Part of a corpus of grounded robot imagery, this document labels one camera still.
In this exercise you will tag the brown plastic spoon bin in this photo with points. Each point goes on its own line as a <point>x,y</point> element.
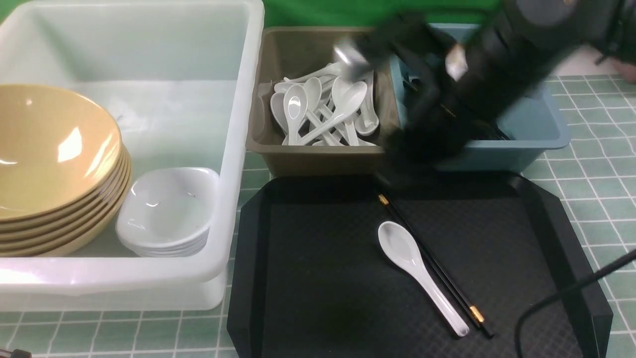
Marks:
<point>294,52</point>

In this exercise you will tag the black chopsticks pile in bin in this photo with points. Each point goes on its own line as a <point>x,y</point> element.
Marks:
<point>486,131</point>

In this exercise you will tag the green cloth backdrop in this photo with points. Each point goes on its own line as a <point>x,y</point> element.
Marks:
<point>369,12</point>

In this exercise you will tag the large white plastic tub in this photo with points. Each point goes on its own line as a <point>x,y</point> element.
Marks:
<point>179,77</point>

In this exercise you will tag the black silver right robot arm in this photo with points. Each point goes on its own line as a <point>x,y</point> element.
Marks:
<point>558,27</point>

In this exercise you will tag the white ceramic soup spoon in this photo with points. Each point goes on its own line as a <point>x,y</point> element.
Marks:
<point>401,248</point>

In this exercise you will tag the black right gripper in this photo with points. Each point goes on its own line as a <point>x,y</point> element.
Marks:
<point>464,83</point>

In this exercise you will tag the stack of tan bowls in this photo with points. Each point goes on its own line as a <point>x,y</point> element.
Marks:
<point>64,171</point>

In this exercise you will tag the black plastic serving tray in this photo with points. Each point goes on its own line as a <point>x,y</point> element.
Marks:
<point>311,281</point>

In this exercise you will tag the stack of white dishes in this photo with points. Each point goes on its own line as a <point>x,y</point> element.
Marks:
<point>167,213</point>

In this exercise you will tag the white spoons pile in bin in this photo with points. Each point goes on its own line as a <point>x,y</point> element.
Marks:
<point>321,109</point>

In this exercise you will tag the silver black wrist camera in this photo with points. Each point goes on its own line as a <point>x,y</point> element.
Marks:
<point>377,49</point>

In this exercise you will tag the blue plastic chopstick bin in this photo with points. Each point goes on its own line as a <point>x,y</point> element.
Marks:
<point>533,125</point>

